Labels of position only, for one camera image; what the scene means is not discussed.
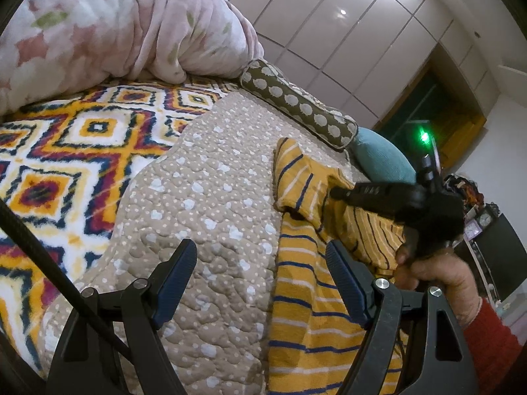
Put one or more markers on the yellow striped knit garment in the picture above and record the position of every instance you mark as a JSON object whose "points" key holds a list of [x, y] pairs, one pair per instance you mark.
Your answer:
{"points": [[313, 341]]}

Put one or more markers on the wooden door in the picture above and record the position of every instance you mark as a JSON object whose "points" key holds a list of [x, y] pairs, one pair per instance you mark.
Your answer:
{"points": [[441, 100]]}

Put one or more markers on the black television screen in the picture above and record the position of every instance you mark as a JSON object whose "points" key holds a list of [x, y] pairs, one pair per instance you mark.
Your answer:
{"points": [[502, 258]]}

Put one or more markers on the person's right hand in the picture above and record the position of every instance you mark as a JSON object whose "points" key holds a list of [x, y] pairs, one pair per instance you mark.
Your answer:
{"points": [[449, 271]]}

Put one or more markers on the teal cushion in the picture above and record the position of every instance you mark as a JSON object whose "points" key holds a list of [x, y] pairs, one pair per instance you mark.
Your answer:
{"points": [[380, 160]]}

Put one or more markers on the pink floral comforter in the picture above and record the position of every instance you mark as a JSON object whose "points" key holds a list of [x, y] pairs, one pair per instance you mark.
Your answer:
{"points": [[54, 47]]}

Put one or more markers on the dark mantel clock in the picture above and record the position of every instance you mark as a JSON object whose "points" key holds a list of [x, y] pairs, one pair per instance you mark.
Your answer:
{"points": [[489, 213]]}

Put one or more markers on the cluttered clothes rack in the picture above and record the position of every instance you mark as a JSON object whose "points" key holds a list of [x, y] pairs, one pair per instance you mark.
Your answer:
{"points": [[467, 190]]}

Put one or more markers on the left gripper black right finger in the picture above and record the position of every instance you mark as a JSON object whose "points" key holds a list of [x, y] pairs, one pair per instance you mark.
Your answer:
{"points": [[437, 359]]}

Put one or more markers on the colourful geometric patterned blanket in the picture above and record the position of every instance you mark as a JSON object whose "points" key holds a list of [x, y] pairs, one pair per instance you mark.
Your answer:
{"points": [[66, 163]]}

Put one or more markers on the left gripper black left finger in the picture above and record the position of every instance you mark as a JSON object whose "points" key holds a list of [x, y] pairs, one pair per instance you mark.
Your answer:
{"points": [[104, 328]]}

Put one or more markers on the olive white patterned bolster pillow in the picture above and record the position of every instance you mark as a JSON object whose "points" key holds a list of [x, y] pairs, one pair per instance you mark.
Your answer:
{"points": [[265, 81]]}

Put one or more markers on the beige heart quilted bedspread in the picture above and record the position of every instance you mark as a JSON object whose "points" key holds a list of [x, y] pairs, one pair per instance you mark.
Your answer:
{"points": [[213, 187]]}

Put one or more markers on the red sleeved right forearm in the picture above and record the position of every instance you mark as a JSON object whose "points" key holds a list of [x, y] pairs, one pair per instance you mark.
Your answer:
{"points": [[498, 357]]}

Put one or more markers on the glossy white wardrobe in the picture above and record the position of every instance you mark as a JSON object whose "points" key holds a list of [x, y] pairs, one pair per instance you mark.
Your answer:
{"points": [[360, 55]]}

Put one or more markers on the purple alarm clock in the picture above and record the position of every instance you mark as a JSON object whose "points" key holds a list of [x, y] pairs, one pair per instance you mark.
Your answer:
{"points": [[471, 230]]}

